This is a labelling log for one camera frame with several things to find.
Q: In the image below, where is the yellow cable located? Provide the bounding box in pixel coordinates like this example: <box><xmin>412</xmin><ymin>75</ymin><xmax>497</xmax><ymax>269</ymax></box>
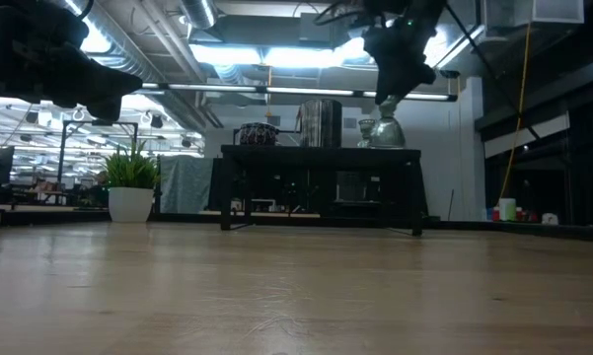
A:
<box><xmin>497</xmin><ymin>0</ymin><xmax>534</xmax><ymax>208</ymax></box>

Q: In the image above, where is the green plant white pot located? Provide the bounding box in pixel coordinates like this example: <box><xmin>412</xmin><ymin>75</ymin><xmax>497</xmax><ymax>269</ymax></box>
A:
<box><xmin>101</xmin><ymin>140</ymin><xmax>162</xmax><ymax>224</ymax></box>

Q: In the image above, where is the silver ceiling air duct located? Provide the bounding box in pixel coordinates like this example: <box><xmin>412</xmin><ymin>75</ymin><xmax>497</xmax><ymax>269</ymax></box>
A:
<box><xmin>180</xmin><ymin>0</ymin><xmax>219</xmax><ymax>30</ymax></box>

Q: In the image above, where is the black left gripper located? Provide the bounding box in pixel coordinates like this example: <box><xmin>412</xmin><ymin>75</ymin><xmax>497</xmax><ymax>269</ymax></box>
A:
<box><xmin>0</xmin><ymin>0</ymin><xmax>144</xmax><ymax>120</ymax></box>

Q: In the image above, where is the purple floral candle tin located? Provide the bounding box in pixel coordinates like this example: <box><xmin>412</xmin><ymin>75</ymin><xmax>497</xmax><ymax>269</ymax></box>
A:
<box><xmin>237</xmin><ymin>121</ymin><xmax>281</xmax><ymax>147</ymax></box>

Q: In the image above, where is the clear ribbed glass candlestick holder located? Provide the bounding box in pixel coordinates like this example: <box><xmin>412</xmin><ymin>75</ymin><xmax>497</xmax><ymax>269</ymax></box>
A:
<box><xmin>368</xmin><ymin>96</ymin><xmax>408</xmax><ymax>150</ymax></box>
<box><xmin>357</xmin><ymin>118</ymin><xmax>378</xmax><ymax>149</ymax></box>

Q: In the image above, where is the black perforated metal shelf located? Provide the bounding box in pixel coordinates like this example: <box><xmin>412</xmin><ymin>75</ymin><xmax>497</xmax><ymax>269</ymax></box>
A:
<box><xmin>220</xmin><ymin>144</ymin><xmax>428</xmax><ymax>238</ymax></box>

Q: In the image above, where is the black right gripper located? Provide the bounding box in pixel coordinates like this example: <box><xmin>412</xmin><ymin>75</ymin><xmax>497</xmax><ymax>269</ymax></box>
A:
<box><xmin>363</xmin><ymin>0</ymin><xmax>448</xmax><ymax>106</ymax></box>

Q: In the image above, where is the black monitor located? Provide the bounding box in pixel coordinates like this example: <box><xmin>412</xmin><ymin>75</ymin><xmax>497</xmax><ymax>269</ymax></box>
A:
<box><xmin>0</xmin><ymin>145</ymin><xmax>16</xmax><ymax>186</ymax></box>

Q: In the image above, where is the white plastic container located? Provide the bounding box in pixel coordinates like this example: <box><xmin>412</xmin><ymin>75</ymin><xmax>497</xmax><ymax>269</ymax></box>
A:
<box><xmin>497</xmin><ymin>197</ymin><xmax>518</xmax><ymax>222</ymax></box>

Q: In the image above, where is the black aluminium table frame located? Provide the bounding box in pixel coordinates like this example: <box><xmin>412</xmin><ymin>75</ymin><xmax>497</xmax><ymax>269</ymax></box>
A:
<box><xmin>0</xmin><ymin>206</ymin><xmax>593</xmax><ymax>243</ymax></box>

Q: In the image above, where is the long LED light bar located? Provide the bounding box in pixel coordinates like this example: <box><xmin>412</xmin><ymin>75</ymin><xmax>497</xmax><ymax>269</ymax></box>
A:
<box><xmin>140</xmin><ymin>82</ymin><xmax>459</xmax><ymax>104</ymax></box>

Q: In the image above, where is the grey cloth cover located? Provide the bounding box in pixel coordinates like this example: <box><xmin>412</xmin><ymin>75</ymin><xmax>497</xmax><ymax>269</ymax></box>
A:
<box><xmin>158</xmin><ymin>155</ymin><xmax>214</xmax><ymax>214</ymax></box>

